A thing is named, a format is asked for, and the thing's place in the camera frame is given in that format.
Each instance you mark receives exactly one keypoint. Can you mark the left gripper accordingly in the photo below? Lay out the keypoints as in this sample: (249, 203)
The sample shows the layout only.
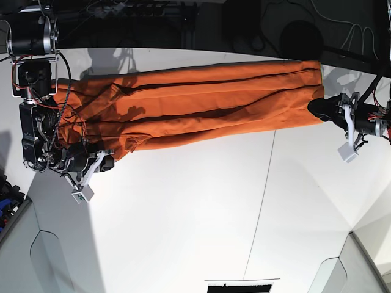
(330, 109)

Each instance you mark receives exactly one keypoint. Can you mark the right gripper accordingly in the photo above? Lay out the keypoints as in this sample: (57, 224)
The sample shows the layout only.
(80, 167)

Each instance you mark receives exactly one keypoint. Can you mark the orange t-shirt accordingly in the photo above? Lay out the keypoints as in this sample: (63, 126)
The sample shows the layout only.
(170, 108)

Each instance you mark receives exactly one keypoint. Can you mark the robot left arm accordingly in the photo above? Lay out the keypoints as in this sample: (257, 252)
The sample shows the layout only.
(359, 115)

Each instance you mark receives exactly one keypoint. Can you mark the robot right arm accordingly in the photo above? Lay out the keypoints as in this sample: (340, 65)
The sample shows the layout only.
(31, 43)

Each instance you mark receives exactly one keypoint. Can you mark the black round stool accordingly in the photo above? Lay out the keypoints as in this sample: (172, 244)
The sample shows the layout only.
(301, 40)

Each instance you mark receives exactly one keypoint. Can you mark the blue black clutter bin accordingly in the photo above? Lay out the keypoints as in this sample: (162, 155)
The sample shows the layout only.
(11, 200)

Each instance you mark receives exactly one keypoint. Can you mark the grey left side panel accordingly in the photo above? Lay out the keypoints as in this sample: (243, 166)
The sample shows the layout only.
(32, 260)

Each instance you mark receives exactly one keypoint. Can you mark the grey panel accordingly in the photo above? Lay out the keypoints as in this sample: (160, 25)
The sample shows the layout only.
(353, 270)
(32, 260)

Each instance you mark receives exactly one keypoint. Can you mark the grey right side panel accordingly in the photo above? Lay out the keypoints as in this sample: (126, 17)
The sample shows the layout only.
(353, 270)

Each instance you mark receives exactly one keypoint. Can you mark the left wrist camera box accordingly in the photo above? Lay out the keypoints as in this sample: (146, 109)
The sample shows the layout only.
(347, 152)

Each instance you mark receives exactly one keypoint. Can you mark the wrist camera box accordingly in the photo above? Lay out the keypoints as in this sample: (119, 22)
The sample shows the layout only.
(347, 152)
(85, 193)

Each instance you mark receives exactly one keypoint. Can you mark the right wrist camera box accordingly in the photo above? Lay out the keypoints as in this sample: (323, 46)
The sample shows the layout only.
(85, 193)

